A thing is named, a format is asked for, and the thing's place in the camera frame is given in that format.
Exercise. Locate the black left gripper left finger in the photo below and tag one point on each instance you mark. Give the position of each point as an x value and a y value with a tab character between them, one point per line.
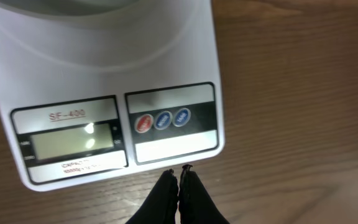
160	206

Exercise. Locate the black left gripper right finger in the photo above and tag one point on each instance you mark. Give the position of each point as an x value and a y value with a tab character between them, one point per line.
195	204

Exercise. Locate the white digital kitchen scale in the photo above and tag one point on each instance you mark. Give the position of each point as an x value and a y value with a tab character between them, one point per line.
88	98

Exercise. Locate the grey round bowl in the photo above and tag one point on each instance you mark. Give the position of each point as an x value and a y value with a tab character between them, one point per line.
68	7

